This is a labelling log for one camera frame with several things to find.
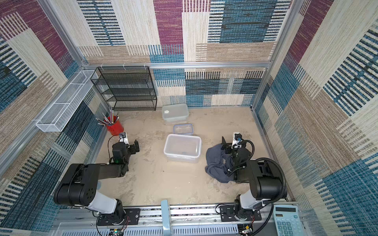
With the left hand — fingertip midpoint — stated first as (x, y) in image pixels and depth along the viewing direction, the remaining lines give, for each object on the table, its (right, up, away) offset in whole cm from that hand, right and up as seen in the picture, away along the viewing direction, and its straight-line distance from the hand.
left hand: (128, 141), depth 93 cm
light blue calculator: (+84, -34, -24) cm, 94 cm away
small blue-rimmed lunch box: (+36, +7, +13) cm, 39 cm away
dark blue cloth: (+56, -12, -4) cm, 57 cm away
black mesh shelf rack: (-8, +36, +15) cm, 40 cm away
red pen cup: (-12, +10, +5) cm, 16 cm away
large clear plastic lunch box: (+34, -3, -6) cm, 35 cm away
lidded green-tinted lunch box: (+28, +18, +15) cm, 37 cm away
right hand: (+64, +2, -3) cm, 64 cm away
